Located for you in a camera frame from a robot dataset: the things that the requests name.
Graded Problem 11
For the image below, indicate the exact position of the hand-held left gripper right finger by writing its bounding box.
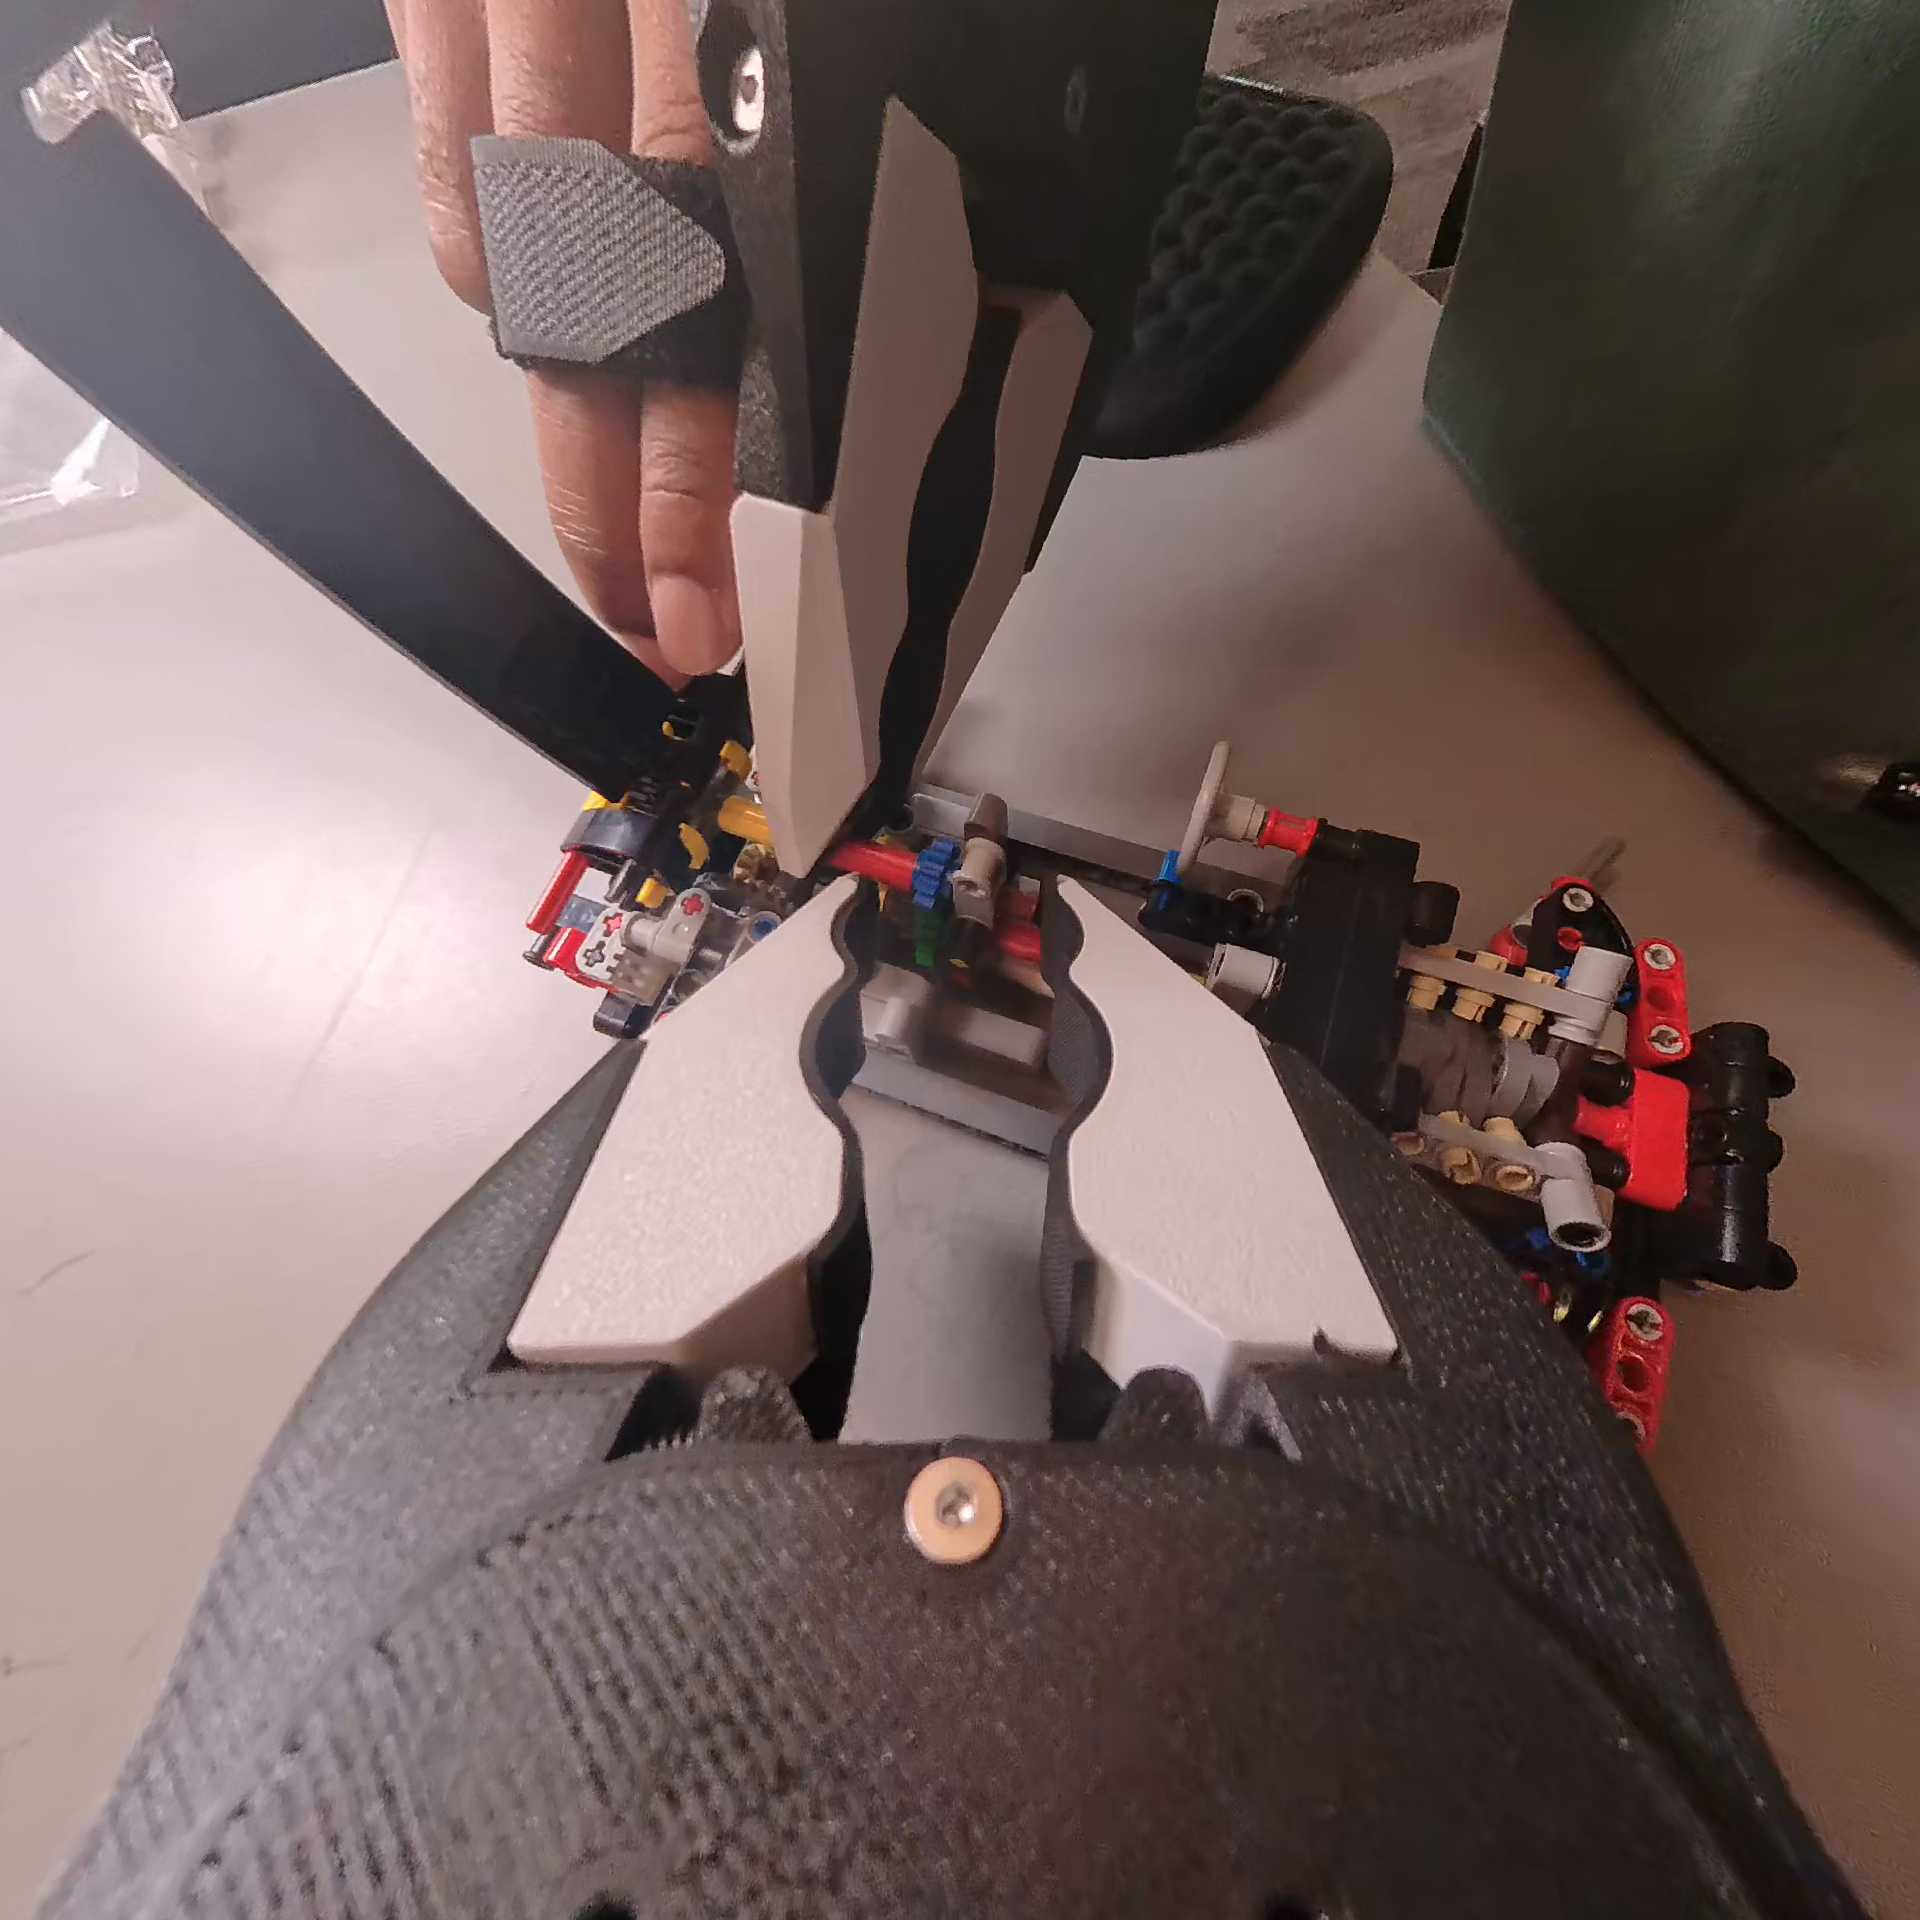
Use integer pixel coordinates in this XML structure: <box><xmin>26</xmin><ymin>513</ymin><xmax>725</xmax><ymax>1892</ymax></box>
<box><xmin>1045</xmin><ymin>873</ymin><xmax>1406</xmax><ymax>1453</ymax></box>

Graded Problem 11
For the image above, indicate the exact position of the multicoloured lego car chassis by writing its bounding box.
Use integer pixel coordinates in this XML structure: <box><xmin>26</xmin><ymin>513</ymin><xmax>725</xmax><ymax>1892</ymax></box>
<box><xmin>521</xmin><ymin>737</ymin><xmax>1799</xmax><ymax>1460</ymax></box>

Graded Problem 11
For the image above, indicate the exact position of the clear plastic bag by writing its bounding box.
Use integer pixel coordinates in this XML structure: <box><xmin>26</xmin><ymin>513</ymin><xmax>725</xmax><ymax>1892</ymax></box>
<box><xmin>0</xmin><ymin>326</ymin><xmax>156</xmax><ymax>560</ymax></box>
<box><xmin>17</xmin><ymin>32</ymin><xmax>168</xmax><ymax>147</ymax></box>

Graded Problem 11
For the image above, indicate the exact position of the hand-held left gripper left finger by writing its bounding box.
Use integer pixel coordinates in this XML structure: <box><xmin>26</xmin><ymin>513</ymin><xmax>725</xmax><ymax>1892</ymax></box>
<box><xmin>508</xmin><ymin>883</ymin><xmax>876</xmax><ymax>1369</ymax></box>

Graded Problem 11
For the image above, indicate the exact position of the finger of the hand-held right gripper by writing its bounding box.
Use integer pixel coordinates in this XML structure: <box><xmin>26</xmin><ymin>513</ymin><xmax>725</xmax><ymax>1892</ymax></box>
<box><xmin>728</xmin><ymin>95</ymin><xmax>980</xmax><ymax>883</ymax></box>
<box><xmin>903</xmin><ymin>287</ymin><xmax>1097</xmax><ymax>783</ymax></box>

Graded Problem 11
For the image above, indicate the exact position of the person's right hand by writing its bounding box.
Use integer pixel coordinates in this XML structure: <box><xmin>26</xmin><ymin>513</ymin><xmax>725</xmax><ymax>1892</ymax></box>
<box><xmin>381</xmin><ymin>0</ymin><xmax>754</xmax><ymax>680</ymax></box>

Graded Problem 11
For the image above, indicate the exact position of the dark green box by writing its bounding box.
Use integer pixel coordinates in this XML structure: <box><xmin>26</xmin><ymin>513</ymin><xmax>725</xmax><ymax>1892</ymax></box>
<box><xmin>1420</xmin><ymin>0</ymin><xmax>1920</xmax><ymax>944</ymax></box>

